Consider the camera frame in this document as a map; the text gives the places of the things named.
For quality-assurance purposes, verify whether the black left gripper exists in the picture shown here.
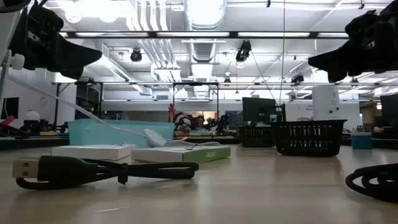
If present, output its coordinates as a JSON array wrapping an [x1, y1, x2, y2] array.
[[9, 1, 103, 81]]

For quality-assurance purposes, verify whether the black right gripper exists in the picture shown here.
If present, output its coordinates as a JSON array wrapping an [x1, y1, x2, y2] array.
[[307, 0, 398, 84]]

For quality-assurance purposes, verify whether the thick black cable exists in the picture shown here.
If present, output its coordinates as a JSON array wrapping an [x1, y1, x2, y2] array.
[[345, 163, 398, 203]]

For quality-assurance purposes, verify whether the white booklet green acer edge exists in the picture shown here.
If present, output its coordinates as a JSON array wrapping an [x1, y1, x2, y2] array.
[[131, 145, 232, 165]]

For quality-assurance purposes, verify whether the white tall box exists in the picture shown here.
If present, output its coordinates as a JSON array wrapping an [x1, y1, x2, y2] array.
[[312, 85, 341, 121]]

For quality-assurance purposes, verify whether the black shelf rack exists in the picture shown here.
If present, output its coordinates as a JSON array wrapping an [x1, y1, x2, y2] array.
[[75, 81, 104, 121]]

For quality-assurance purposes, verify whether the black computer monitor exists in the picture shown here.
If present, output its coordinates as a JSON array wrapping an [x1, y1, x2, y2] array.
[[379, 93, 398, 127], [242, 96, 277, 124]]

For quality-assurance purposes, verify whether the black slotted plastic basket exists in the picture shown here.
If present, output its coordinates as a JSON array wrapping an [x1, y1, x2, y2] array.
[[238, 124, 276, 148], [271, 119, 348, 157]]

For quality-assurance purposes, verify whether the blue storage box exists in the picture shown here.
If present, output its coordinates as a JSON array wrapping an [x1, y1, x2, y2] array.
[[351, 131, 373, 151]]

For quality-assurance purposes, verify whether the white round plug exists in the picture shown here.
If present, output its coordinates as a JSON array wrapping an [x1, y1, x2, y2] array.
[[143, 128, 167, 148]]

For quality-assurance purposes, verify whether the black hanging camera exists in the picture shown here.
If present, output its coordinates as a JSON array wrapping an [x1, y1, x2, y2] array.
[[234, 39, 252, 63], [129, 47, 143, 63]]

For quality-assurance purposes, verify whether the black aluminium rig frame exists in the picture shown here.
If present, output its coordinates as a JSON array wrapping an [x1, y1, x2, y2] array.
[[58, 30, 349, 39]]

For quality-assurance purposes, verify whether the short black USB cable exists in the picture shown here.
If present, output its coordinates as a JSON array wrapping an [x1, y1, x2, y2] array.
[[12, 155, 200, 190]]

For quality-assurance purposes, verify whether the black stand frame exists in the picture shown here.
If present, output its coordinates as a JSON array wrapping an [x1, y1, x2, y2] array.
[[172, 82, 220, 121]]

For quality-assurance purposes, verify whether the white power cable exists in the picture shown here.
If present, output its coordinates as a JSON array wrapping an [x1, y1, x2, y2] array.
[[6, 73, 221, 148]]

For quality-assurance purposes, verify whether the silver ceiling air duct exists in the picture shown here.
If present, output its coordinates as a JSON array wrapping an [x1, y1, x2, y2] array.
[[183, 0, 227, 63]]

